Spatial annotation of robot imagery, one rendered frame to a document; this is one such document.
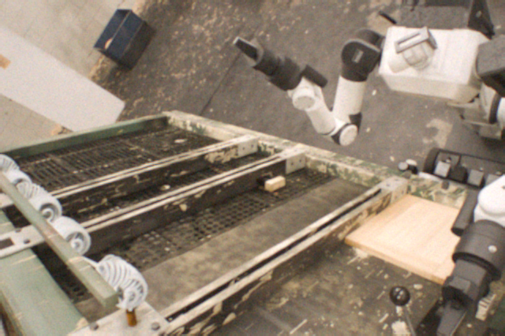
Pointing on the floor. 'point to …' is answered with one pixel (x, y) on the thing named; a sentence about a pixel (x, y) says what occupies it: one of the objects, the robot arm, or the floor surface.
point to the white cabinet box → (52, 86)
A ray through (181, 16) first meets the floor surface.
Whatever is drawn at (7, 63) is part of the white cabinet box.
